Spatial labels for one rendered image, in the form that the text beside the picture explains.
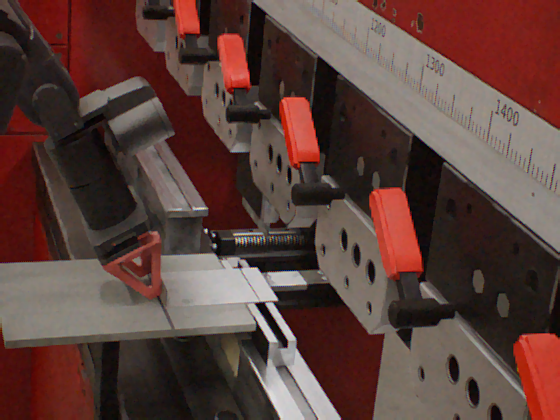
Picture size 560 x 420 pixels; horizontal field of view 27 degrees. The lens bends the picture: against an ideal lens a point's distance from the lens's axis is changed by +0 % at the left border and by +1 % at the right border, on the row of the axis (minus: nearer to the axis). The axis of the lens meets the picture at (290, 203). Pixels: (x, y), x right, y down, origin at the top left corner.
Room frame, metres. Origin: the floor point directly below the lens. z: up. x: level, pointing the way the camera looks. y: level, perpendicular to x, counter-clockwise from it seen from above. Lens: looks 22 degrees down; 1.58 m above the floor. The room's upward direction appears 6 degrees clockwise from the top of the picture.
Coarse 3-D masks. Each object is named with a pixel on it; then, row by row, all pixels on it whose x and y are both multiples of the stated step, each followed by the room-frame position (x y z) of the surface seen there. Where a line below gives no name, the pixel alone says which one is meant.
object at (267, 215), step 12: (240, 156) 1.23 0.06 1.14; (240, 168) 1.22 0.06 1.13; (240, 180) 1.22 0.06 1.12; (252, 180) 1.18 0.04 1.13; (240, 192) 1.21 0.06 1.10; (252, 192) 1.17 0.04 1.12; (252, 204) 1.17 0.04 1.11; (264, 204) 1.14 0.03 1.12; (252, 216) 1.19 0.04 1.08; (264, 216) 1.14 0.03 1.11; (276, 216) 1.15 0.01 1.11; (264, 228) 1.15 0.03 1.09
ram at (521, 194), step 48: (288, 0) 1.03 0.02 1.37; (384, 0) 0.83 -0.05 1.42; (432, 0) 0.75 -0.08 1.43; (480, 0) 0.69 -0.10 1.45; (528, 0) 0.64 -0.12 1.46; (336, 48) 0.90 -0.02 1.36; (432, 48) 0.75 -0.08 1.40; (480, 48) 0.68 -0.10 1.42; (528, 48) 0.63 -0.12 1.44; (384, 96) 0.81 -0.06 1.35; (528, 96) 0.63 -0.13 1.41; (432, 144) 0.73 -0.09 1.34; (480, 144) 0.67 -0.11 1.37; (528, 192) 0.61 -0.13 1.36
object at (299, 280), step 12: (264, 276) 1.21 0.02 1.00; (276, 276) 1.21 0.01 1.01; (288, 276) 1.21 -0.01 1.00; (300, 276) 1.22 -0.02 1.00; (312, 276) 1.22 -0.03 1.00; (324, 276) 1.22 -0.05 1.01; (276, 288) 1.19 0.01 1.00; (288, 288) 1.19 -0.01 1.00; (300, 288) 1.20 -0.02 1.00; (312, 288) 1.20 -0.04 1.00; (324, 288) 1.21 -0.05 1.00
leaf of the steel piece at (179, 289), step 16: (176, 272) 1.20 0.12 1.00; (192, 272) 1.20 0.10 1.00; (208, 272) 1.21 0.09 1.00; (224, 272) 1.21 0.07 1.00; (240, 272) 1.22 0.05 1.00; (176, 288) 1.16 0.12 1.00; (192, 288) 1.16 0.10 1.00; (208, 288) 1.17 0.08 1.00; (224, 288) 1.17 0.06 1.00; (240, 288) 1.17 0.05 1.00; (176, 304) 1.12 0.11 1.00; (192, 304) 1.12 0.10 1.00; (208, 304) 1.13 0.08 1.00; (224, 304) 1.13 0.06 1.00
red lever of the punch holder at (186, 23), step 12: (180, 0) 1.26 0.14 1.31; (192, 0) 1.26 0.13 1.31; (180, 12) 1.25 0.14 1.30; (192, 12) 1.25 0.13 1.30; (180, 24) 1.23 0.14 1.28; (192, 24) 1.24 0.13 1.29; (180, 36) 1.23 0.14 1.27; (192, 36) 1.23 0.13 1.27; (180, 48) 1.21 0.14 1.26; (192, 48) 1.21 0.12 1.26; (180, 60) 1.20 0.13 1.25; (192, 60) 1.20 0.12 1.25; (204, 60) 1.21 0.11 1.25; (216, 60) 1.22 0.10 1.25
